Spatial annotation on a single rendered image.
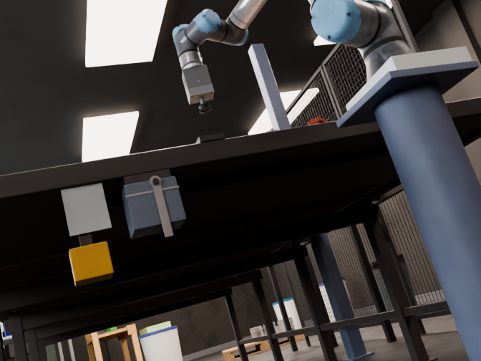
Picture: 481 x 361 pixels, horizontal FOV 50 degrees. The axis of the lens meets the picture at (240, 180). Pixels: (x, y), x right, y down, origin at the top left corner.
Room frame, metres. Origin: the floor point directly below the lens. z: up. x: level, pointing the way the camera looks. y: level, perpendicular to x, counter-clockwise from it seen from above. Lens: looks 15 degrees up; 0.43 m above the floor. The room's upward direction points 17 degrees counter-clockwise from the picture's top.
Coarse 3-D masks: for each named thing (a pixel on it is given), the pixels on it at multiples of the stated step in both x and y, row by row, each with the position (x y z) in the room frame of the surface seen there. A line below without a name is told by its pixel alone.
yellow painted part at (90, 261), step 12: (84, 240) 1.23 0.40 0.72; (72, 252) 1.18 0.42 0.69; (84, 252) 1.19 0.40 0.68; (96, 252) 1.20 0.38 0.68; (108, 252) 1.21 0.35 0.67; (72, 264) 1.18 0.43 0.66; (84, 264) 1.19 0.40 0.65; (96, 264) 1.20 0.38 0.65; (108, 264) 1.21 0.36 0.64; (84, 276) 1.19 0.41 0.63; (96, 276) 1.20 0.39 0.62; (108, 276) 1.24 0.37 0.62
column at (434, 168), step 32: (448, 64) 1.18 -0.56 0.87; (384, 96) 1.22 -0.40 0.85; (416, 96) 1.20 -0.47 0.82; (384, 128) 1.27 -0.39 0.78; (416, 128) 1.21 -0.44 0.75; (448, 128) 1.22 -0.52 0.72; (416, 160) 1.22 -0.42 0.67; (448, 160) 1.20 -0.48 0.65; (416, 192) 1.25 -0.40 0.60; (448, 192) 1.21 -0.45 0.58; (480, 192) 1.23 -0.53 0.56; (448, 224) 1.22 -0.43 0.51; (480, 224) 1.21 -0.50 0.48; (448, 256) 1.23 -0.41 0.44; (480, 256) 1.20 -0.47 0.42; (448, 288) 1.26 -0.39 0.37; (480, 288) 1.21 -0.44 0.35; (480, 320) 1.22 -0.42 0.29; (480, 352) 1.24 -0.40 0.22
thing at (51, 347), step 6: (6, 348) 7.01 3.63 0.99; (12, 348) 6.95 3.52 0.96; (48, 348) 7.24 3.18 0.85; (54, 348) 7.30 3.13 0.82; (6, 354) 7.05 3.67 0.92; (12, 354) 6.94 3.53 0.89; (48, 354) 7.23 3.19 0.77; (54, 354) 7.28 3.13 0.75; (48, 360) 7.22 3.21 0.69; (54, 360) 7.27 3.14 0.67
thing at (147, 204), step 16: (128, 176) 1.26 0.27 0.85; (144, 176) 1.27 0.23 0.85; (160, 176) 1.28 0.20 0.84; (128, 192) 1.24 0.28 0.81; (144, 192) 1.25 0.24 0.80; (160, 192) 1.26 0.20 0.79; (176, 192) 1.28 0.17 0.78; (128, 208) 1.24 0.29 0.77; (144, 208) 1.25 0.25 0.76; (160, 208) 1.26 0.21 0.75; (176, 208) 1.28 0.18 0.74; (128, 224) 1.30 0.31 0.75; (144, 224) 1.24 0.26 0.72; (160, 224) 1.26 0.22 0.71; (176, 224) 1.31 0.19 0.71
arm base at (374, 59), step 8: (384, 40) 1.23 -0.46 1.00; (392, 40) 1.23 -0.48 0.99; (400, 40) 1.24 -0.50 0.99; (368, 48) 1.26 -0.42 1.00; (376, 48) 1.24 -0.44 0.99; (384, 48) 1.23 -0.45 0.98; (392, 48) 1.23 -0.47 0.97; (400, 48) 1.23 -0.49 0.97; (408, 48) 1.24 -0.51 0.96; (368, 56) 1.27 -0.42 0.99; (376, 56) 1.24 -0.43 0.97; (384, 56) 1.23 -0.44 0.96; (368, 64) 1.27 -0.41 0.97; (376, 64) 1.24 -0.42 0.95; (368, 72) 1.28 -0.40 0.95; (368, 80) 1.28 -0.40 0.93
